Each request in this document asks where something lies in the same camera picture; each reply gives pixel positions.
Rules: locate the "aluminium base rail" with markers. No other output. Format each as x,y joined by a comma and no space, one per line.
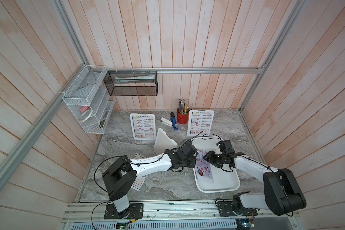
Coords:
152,210

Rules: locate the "red pencil cup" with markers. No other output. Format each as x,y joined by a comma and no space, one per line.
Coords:
182,118

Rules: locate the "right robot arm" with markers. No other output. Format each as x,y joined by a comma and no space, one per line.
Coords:
282,193

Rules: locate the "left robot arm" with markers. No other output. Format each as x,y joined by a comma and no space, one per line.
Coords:
120,176

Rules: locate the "white wire wall shelf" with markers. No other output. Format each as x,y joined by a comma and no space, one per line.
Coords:
87,88

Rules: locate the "blue stapler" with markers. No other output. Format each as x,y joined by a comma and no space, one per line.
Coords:
173,120

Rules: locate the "pink eraser block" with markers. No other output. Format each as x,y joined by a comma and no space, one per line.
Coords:
84,109

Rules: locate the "white menu holder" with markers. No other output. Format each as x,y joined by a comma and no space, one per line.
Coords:
200,122
163,142
143,126

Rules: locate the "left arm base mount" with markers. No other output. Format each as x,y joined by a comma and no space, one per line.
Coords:
133,212

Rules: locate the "special menu sheet top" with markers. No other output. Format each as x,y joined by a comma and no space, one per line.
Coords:
203,170

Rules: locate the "white tape roll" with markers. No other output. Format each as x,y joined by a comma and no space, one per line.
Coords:
85,115

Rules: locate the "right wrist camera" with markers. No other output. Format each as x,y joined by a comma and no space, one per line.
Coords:
217,149

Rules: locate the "white stapler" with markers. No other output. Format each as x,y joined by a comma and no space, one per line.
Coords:
166,122

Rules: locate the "white plastic tray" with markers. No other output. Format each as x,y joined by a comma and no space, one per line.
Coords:
225,180

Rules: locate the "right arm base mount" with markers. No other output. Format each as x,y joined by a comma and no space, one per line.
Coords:
234,207

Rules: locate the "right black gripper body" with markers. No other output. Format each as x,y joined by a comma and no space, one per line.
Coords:
217,159

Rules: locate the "dim sum inn menu sheet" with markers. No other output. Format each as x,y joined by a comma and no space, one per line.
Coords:
138,183

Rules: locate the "black mesh wall basket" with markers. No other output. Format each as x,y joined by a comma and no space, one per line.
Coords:
130,89

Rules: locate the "pencils in cup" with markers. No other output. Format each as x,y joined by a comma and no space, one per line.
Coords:
184,108

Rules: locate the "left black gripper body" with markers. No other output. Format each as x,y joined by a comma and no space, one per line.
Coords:
189,163

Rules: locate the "papers in black basket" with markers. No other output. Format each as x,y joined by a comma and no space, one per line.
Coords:
133,79

